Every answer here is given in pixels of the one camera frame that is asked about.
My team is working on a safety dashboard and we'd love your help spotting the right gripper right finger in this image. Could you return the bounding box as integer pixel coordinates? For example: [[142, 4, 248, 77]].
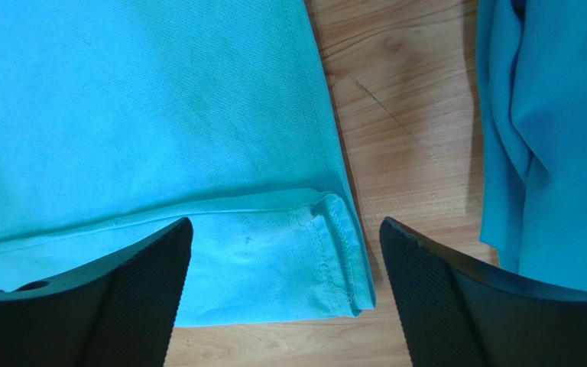
[[379, 217, 587, 366]]

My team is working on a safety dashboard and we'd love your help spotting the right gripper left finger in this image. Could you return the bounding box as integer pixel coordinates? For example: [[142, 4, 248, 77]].
[[0, 218, 193, 366]]

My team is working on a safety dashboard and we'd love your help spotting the teal green t shirt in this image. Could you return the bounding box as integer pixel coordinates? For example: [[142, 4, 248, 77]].
[[0, 0, 377, 328]]

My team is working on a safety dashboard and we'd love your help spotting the folded blue t shirt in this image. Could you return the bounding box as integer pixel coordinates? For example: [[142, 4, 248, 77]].
[[475, 1, 587, 291]]

